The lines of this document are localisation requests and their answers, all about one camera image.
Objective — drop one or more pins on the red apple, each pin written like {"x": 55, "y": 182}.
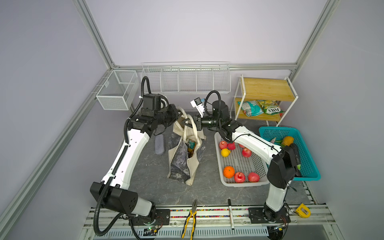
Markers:
{"x": 223, "y": 145}
{"x": 253, "y": 178}
{"x": 246, "y": 153}
{"x": 231, "y": 146}
{"x": 239, "y": 177}

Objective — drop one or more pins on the yellow black pliers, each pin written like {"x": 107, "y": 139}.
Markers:
{"x": 192, "y": 215}

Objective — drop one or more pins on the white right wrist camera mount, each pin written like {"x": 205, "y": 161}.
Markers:
{"x": 198, "y": 103}

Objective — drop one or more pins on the yellow tape measure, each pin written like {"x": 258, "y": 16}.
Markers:
{"x": 303, "y": 211}

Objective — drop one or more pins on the white plastic fruit basket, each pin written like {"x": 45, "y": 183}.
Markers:
{"x": 253, "y": 164}

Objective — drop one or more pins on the cream canvas grocery bag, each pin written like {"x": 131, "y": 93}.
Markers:
{"x": 184, "y": 162}

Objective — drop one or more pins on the wooden two-tier shelf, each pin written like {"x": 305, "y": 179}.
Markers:
{"x": 280, "y": 91}

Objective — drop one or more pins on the grey cloth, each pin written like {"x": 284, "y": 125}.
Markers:
{"x": 160, "y": 144}

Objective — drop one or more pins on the orange tangerine front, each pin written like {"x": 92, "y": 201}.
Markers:
{"x": 229, "y": 172}

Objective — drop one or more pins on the teal red snack bag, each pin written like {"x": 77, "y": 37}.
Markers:
{"x": 191, "y": 145}

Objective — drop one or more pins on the long white wire basket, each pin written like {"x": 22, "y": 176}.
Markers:
{"x": 188, "y": 77}

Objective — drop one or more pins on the teal white snack bag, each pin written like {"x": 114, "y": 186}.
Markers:
{"x": 251, "y": 108}

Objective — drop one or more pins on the yellow lemon in white basket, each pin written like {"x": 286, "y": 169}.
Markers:
{"x": 225, "y": 153}

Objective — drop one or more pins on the green Fox's candy bag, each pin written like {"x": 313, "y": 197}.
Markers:
{"x": 270, "y": 107}

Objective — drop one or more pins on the small white mesh box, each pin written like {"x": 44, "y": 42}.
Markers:
{"x": 118, "y": 90}

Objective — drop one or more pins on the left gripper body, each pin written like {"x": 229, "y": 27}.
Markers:
{"x": 169, "y": 116}

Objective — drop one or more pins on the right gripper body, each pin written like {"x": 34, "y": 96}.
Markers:
{"x": 199, "y": 123}

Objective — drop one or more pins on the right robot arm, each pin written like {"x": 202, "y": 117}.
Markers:
{"x": 214, "y": 115}

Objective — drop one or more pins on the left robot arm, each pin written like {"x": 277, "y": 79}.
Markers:
{"x": 114, "y": 200}

